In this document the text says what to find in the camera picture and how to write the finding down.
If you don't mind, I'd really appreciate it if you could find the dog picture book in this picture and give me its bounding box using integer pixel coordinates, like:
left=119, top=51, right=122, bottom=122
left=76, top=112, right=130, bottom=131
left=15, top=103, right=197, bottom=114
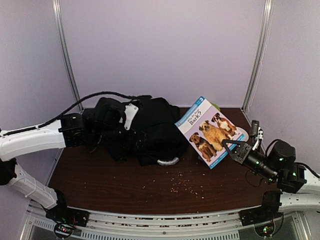
left=175, top=96, right=242, bottom=169

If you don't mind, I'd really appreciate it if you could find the black backpack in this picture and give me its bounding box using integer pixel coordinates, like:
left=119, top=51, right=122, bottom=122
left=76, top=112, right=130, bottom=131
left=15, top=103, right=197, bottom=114
left=105, top=97, right=189, bottom=166

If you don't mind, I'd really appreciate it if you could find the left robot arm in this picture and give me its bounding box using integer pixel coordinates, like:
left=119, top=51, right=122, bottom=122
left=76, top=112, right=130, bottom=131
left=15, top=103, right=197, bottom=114
left=0, top=97, right=139, bottom=222

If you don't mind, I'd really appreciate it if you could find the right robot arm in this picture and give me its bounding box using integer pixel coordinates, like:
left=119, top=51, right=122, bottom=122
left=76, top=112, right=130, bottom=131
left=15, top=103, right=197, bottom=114
left=222, top=139, right=320, bottom=221

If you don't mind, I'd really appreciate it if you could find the white ribbed bowl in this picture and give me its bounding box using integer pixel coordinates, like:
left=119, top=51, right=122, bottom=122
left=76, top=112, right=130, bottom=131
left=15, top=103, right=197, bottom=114
left=236, top=126, right=249, bottom=142

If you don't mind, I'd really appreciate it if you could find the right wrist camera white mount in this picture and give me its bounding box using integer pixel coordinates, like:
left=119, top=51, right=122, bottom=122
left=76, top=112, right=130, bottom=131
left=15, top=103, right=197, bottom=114
left=249, top=120, right=264, bottom=152

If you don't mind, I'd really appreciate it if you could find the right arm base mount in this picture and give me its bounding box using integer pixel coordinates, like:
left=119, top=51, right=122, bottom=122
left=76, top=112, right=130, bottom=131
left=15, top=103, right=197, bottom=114
left=238, top=206, right=284, bottom=239

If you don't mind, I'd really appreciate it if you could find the front aluminium rail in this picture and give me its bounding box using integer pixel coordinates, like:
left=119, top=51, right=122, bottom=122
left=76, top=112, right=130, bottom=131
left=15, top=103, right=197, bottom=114
left=18, top=200, right=313, bottom=240

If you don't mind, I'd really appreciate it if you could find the right aluminium frame post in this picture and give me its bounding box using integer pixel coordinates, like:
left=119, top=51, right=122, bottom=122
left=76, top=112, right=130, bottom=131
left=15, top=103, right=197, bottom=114
left=242, top=0, right=274, bottom=114

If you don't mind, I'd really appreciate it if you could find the aluminium frame post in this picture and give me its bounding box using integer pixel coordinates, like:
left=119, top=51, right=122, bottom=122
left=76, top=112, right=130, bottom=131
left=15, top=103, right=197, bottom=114
left=242, top=0, right=274, bottom=114
left=52, top=0, right=80, bottom=101

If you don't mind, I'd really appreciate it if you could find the left black cable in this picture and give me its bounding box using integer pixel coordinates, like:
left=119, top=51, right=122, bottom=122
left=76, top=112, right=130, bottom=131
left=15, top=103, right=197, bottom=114
left=0, top=91, right=153, bottom=137

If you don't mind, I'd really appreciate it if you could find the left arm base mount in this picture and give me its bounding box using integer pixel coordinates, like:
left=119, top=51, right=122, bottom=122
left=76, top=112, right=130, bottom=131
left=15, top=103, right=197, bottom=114
left=45, top=208, right=90, bottom=240

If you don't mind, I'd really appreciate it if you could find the left aluminium frame post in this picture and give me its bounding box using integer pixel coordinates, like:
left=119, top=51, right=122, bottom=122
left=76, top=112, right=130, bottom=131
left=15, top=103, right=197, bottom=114
left=52, top=0, right=80, bottom=101

